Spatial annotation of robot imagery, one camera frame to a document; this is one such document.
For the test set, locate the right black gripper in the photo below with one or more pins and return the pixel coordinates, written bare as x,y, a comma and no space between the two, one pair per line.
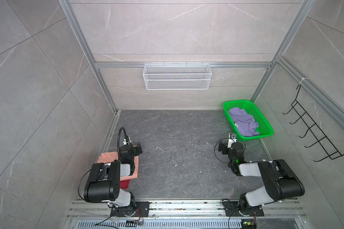
224,151

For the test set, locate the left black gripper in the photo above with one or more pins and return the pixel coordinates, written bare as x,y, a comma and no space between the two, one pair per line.
136,152

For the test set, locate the salmon pink t shirt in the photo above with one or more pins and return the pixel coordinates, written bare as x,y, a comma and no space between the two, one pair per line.
129,164

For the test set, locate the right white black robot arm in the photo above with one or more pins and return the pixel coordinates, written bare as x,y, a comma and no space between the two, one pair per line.
279,181

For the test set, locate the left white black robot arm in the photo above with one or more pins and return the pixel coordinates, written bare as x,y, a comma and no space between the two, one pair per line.
109,177

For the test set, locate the purple t shirt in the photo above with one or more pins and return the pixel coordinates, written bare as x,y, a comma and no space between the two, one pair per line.
244,122

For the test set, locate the folded dark red t shirt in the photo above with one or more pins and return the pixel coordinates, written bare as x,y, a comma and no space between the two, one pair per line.
124,184

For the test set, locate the green plastic laundry basket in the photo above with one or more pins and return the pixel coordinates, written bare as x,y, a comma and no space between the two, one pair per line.
264,129

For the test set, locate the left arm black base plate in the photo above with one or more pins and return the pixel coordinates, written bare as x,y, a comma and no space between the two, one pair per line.
139,208

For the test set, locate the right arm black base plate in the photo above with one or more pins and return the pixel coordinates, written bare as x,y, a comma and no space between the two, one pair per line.
238,208

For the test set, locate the white wire mesh shelf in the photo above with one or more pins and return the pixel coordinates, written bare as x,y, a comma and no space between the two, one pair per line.
177,77

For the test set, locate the aluminium rail base frame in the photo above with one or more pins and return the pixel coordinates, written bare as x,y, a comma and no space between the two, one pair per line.
188,214

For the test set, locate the black wire hook rack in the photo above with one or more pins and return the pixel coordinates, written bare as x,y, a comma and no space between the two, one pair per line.
320,138

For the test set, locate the aluminium frame profiles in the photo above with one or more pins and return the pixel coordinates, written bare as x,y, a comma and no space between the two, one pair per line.
315,92

